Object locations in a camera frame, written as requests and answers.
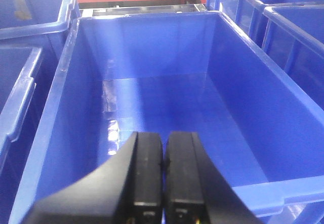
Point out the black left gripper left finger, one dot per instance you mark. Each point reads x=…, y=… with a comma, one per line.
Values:
x=127, y=188

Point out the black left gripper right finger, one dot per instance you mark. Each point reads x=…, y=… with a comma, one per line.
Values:
x=196, y=192

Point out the blue target bin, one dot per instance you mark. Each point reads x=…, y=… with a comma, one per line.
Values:
x=190, y=72

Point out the blue bin right neighbour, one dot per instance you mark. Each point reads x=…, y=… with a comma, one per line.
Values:
x=294, y=41

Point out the blue bin neighbour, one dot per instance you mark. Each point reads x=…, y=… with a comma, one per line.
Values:
x=294, y=41
x=48, y=26

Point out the blue bin left neighbour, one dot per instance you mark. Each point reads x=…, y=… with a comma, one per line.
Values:
x=48, y=26

